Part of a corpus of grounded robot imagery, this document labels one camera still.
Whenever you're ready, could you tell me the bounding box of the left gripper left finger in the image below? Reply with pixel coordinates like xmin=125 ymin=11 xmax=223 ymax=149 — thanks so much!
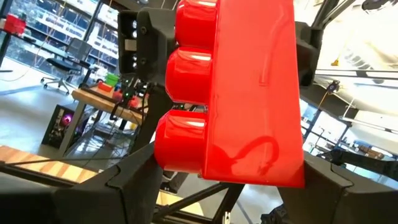
xmin=0 ymin=142 xmax=164 ymax=224

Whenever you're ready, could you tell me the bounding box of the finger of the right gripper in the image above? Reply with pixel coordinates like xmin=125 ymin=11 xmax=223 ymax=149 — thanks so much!
xmin=295 ymin=21 xmax=324 ymax=88
xmin=136 ymin=6 xmax=178 ymax=86

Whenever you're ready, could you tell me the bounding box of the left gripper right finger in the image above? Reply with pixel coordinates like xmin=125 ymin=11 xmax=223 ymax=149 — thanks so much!
xmin=278 ymin=151 xmax=398 ymax=224

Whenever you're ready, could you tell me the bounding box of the large red toy brick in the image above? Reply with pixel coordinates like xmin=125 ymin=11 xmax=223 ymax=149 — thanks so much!
xmin=154 ymin=0 xmax=306 ymax=189

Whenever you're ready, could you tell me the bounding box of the green plastic container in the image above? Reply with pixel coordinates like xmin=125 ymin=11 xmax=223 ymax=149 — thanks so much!
xmin=104 ymin=72 xmax=121 ymax=88

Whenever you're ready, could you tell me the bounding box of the wooden table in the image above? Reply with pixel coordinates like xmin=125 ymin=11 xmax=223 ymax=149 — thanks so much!
xmin=71 ymin=86 xmax=150 ymax=126

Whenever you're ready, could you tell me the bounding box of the black office chair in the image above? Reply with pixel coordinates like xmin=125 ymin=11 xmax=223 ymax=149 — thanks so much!
xmin=40 ymin=37 xmax=95 ymax=96

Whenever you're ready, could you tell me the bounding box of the person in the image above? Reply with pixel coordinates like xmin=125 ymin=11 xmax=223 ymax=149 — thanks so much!
xmin=159 ymin=170 xmax=189 ymax=195

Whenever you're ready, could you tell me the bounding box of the black computer case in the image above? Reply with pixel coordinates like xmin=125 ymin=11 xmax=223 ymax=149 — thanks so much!
xmin=41 ymin=104 xmax=76 ymax=149

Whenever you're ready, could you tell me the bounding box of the red storage box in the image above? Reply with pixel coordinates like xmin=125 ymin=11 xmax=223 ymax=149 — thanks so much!
xmin=2 ymin=14 xmax=27 ymax=36

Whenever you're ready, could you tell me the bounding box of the large window wall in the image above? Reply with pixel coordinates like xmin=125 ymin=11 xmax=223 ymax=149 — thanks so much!
xmin=0 ymin=0 xmax=150 ymax=94

